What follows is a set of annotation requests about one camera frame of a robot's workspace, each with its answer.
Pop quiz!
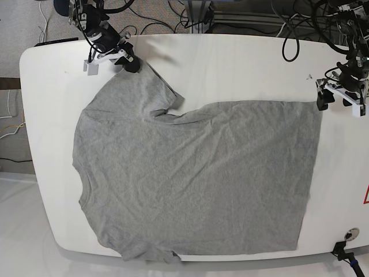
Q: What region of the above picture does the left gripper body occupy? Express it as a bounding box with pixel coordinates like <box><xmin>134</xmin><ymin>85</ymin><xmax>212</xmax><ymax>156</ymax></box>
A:
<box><xmin>316</xmin><ymin>68</ymin><xmax>368</xmax><ymax>104</ymax></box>

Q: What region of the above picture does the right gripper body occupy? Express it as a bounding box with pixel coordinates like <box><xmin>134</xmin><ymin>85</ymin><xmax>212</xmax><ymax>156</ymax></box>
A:
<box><xmin>88</xmin><ymin>25</ymin><xmax>133</xmax><ymax>63</ymax></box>

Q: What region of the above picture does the grey t-shirt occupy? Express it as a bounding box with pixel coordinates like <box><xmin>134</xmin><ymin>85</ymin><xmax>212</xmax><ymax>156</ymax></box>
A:
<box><xmin>73</xmin><ymin>63</ymin><xmax>322</xmax><ymax>263</ymax></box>

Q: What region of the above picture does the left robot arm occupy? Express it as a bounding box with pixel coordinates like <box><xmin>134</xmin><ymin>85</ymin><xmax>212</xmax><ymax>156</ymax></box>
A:
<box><xmin>311</xmin><ymin>1</ymin><xmax>368</xmax><ymax>117</ymax></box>

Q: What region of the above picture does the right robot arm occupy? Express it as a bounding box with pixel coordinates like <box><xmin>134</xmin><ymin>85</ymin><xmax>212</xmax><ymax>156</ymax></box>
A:
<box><xmin>68</xmin><ymin>1</ymin><xmax>141</xmax><ymax>76</ymax></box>

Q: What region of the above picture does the dark blue round chair base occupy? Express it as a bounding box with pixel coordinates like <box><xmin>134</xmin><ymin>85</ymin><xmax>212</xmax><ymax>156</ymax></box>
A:
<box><xmin>54</xmin><ymin>0</ymin><xmax>73</xmax><ymax>17</ymax></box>

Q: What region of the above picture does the red warning triangle sticker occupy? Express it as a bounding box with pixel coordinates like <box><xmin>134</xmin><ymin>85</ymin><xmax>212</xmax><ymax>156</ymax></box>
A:
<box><xmin>363</xmin><ymin>186</ymin><xmax>369</xmax><ymax>204</ymax></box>

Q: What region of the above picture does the silver table grommet right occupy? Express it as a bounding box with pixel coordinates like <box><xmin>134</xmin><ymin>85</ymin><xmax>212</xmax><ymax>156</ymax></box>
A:
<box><xmin>344</xmin><ymin>227</ymin><xmax>360</xmax><ymax>241</ymax></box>

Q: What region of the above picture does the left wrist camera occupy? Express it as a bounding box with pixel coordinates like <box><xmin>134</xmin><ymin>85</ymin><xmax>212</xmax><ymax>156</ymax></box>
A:
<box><xmin>352</xmin><ymin>103</ymin><xmax>367</xmax><ymax>118</ymax></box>

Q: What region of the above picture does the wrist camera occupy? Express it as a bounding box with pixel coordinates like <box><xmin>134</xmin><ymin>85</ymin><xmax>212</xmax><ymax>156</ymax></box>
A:
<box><xmin>83</xmin><ymin>60</ymin><xmax>99</xmax><ymax>76</ymax></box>
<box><xmin>352</xmin><ymin>103</ymin><xmax>367</xmax><ymax>118</ymax></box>

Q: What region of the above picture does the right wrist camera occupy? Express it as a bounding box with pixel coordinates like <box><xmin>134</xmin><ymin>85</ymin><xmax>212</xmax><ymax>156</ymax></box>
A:
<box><xmin>83</xmin><ymin>60</ymin><xmax>99</xmax><ymax>76</ymax></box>

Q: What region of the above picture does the aluminium frame rail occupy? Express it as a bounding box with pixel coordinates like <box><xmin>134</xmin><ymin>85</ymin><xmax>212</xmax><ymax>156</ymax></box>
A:
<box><xmin>184</xmin><ymin>0</ymin><xmax>329</xmax><ymax>34</ymax></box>

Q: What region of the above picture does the yellow cable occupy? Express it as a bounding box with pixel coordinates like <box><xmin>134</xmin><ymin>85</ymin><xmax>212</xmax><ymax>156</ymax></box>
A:
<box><xmin>0</xmin><ymin>108</ymin><xmax>26</xmax><ymax>139</ymax></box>

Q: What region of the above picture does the white floor cable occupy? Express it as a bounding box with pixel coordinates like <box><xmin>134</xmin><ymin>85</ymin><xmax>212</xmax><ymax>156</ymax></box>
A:
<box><xmin>0</xmin><ymin>89</ymin><xmax>27</xmax><ymax>139</ymax></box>

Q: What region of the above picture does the black clamp with cable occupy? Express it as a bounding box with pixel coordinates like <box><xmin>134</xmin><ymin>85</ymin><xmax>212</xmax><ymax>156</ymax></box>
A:
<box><xmin>331</xmin><ymin>241</ymin><xmax>365</xmax><ymax>277</ymax></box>

